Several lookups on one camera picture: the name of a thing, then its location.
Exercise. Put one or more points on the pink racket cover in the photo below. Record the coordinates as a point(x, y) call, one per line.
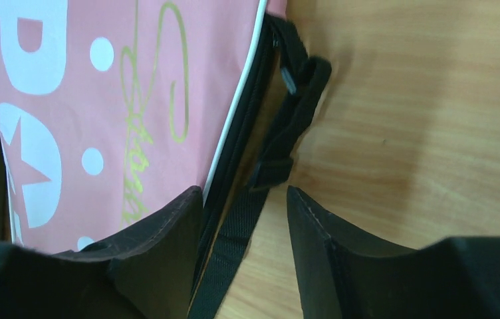
point(109, 110)

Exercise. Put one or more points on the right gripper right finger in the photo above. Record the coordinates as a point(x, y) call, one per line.
point(344, 271)

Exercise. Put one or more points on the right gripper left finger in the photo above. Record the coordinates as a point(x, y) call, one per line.
point(143, 271)

